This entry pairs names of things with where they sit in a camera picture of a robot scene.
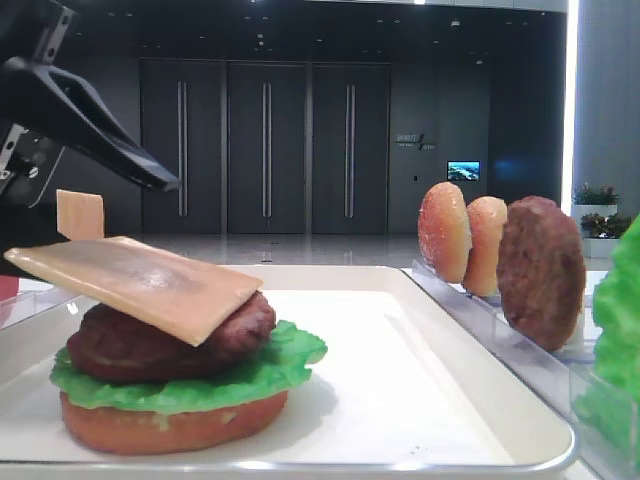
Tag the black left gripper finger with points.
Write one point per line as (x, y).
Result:
(68, 110)

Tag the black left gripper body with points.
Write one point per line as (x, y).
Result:
(31, 34)

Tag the orange cheese slice front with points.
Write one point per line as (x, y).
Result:
(185, 298)

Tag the orange cheese slice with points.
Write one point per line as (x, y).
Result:
(185, 298)
(80, 216)

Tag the orange cheese slice rear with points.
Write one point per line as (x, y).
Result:
(80, 216)

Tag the red tomato slice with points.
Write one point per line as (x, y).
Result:
(9, 287)

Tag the brown meat patty on burger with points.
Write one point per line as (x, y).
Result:
(115, 347)

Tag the green lettuce leaf on burger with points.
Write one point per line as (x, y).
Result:
(281, 365)

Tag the standing brown meat patty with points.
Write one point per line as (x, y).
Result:
(541, 273)

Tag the standing green lettuce leaf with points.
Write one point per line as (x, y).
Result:
(617, 340)

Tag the dark triple door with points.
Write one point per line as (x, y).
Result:
(267, 147)

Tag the bottom bun slice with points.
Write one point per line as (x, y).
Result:
(131, 433)

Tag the sesame bun far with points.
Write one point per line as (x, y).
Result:
(444, 232)

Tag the sesame bun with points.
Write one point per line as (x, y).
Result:
(487, 216)
(444, 232)

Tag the sesame bun near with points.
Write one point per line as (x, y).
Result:
(487, 216)

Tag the white rectangular tray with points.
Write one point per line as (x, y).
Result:
(404, 392)

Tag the potted flower planter upper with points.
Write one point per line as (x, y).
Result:
(603, 201)

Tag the potted flower planter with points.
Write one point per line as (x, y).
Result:
(602, 233)
(603, 201)

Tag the potted flower planter lower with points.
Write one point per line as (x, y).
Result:
(602, 233)

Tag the clear acrylic rail left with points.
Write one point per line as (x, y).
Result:
(29, 304)

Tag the clear acrylic rail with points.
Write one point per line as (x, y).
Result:
(29, 304)
(559, 378)

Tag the wall display screen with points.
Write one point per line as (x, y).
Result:
(463, 171)

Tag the clear acrylic rail right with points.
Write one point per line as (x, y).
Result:
(559, 378)

